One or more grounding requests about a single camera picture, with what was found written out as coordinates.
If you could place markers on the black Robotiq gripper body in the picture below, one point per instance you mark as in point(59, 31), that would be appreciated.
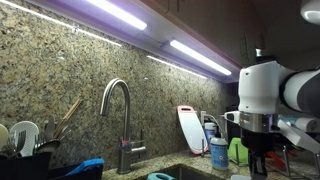
point(258, 143)

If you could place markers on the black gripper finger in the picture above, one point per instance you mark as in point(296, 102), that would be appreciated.
point(258, 170)

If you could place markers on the soap bottle with blue label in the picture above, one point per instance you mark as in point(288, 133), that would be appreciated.
point(219, 155)

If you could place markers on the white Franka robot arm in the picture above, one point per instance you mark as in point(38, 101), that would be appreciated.
point(260, 86)

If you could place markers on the steel dish rack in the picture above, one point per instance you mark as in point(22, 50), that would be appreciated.
point(237, 153)

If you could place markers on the bottle with dark blue label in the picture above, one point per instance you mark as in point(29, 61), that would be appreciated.
point(209, 131)

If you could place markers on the stainless steel sink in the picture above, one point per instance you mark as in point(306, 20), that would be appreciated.
point(190, 174)

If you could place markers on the green plastic plate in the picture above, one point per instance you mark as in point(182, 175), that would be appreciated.
point(233, 148)

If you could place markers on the blue white paper roll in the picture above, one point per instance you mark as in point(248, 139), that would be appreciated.
point(306, 124)

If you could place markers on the white cutting board pink rim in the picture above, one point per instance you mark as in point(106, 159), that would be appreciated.
point(191, 130)

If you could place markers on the dark range hood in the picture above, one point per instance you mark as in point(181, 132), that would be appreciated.
point(265, 55)

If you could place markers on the teal watering can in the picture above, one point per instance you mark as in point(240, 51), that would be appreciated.
point(160, 176)

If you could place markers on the white under-cabinet light bar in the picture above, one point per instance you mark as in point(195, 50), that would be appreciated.
point(200, 56)
point(123, 15)

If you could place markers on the red blue faucet band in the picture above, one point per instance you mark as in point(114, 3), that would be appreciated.
point(125, 145)

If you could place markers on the steel gooseneck faucet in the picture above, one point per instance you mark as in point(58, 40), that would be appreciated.
point(126, 110)

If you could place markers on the blue cloth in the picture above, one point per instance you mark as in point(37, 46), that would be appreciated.
point(86, 164)

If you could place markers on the wooden utensil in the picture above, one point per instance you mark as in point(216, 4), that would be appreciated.
point(68, 116)

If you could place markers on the grey serving spoon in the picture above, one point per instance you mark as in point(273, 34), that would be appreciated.
point(50, 145)

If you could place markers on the steel spoon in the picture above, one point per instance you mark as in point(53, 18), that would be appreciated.
point(49, 126)

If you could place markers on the white slotted spoon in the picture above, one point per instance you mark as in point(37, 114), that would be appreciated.
point(30, 133)

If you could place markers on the black utensil caddy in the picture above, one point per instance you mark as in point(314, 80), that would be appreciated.
point(23, 166)

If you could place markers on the cream round spatula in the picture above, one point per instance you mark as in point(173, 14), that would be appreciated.
point(2, 136)

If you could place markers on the white wall charger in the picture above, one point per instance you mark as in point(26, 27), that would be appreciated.
point(203, 116)

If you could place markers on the wooden wall cabinet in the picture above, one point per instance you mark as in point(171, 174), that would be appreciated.
point(206, 20)

